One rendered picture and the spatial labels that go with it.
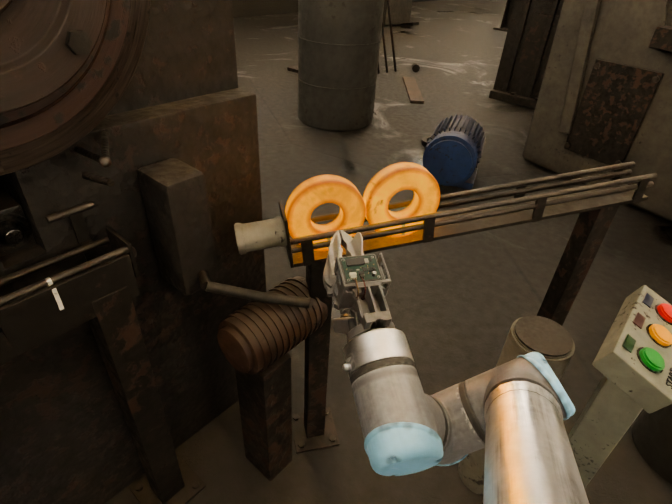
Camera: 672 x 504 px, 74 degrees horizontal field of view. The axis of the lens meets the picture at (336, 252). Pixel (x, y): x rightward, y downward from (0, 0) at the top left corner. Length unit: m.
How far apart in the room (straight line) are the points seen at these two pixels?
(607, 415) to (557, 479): 0.60
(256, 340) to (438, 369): 0.82
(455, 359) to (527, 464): 1.16
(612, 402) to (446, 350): 0.72
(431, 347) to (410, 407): 1.04
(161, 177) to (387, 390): 0.49
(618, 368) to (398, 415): 0.43
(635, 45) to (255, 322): 2.42
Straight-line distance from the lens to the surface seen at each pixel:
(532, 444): 0.47
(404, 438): 0.56
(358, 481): 1.28
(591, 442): 1.09
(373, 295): 0.64
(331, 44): 3.18
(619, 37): 2.88
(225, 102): 0.92
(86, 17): 0.58
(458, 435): 0.66
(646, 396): 0.89
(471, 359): 1.60
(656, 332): 0.94
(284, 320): 0.89
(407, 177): 0.85
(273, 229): 0.83
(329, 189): 0.81
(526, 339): 0.95
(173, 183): 0.77
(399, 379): 0.58
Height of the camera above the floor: 1.13
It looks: 35 degrees down
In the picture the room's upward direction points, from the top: 4 degrees clockwise
